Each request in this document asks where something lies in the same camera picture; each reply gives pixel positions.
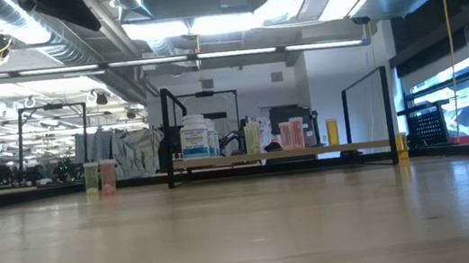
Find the pink pill vial white cap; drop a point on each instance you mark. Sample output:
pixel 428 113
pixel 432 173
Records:
pixel 298 134
pixel 108 177
pixel 285 136

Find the long ceiling light bar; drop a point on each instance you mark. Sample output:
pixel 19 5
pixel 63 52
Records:
pixel 148 61

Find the black perforated crate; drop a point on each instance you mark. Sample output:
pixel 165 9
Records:
pixel 426 126

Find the black ceiling spotlight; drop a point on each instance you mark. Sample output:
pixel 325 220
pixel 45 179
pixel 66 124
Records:
pixel 101 99

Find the black background robot arm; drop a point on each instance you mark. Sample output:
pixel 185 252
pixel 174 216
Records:
pixel 33 169

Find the wooden shelf black metal frame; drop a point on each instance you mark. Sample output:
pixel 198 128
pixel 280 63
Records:
pixel 283 154

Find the orange pill vial white cap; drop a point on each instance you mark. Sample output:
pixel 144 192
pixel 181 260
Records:
pixel 402 146
pixel 332 132

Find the light blue tarp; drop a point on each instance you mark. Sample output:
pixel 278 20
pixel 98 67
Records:
pixel 128 150

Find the black aluminium rig frame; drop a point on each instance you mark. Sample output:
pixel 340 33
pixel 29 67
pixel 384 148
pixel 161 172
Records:
pixel 43 193

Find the dark background screen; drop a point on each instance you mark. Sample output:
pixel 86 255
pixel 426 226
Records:
pixel 289 117

